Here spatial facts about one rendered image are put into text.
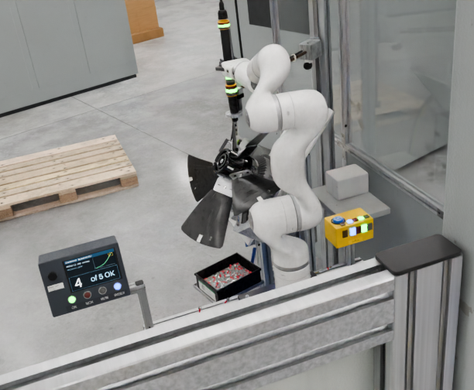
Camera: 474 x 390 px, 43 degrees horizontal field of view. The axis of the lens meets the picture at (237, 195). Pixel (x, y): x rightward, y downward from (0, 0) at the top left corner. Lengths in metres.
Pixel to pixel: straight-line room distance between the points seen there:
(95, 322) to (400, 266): 3.39
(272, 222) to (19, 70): 6.28
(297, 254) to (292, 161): 0.36
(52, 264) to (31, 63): 6.02
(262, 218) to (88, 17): 6.48
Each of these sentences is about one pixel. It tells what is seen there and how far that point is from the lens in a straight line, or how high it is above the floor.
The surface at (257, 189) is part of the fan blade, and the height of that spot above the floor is 1.19.
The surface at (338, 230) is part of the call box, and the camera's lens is 2.27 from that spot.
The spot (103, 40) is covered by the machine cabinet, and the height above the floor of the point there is 0.60.
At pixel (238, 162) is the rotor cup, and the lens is 2.50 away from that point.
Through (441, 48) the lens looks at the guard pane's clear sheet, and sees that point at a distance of 2.36.
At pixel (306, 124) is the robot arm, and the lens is 1.64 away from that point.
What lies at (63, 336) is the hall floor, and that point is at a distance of 3.76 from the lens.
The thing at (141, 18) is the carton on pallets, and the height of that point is 0.35.
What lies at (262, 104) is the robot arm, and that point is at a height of 1.73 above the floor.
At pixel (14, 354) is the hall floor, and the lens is 3.77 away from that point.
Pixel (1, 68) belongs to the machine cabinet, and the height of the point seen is 0.58.
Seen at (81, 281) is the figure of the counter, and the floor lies 1.17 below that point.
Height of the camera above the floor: 2.26
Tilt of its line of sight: 28 degrees down
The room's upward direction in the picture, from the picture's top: 7 degrees counter-clockwise
